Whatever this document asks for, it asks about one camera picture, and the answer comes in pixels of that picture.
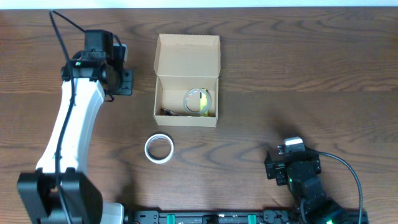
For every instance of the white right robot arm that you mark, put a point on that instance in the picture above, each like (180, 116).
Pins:
(299, 171)

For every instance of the white masking tape roll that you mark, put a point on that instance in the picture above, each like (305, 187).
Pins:
(153, 138)

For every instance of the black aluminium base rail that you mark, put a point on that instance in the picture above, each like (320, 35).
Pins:
(222, 217)

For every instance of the brown cardboard box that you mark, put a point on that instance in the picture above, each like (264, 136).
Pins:
(183, 62)

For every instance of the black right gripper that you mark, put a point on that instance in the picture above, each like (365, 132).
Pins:
(278, 167)

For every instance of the clear packing tape roll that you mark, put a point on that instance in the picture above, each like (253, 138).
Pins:
(191, 94)

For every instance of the black pen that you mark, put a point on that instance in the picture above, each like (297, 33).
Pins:
(167, 112)

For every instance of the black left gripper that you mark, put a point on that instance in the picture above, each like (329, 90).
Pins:
(127, 82)

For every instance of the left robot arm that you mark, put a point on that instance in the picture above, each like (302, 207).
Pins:
(59, 191)

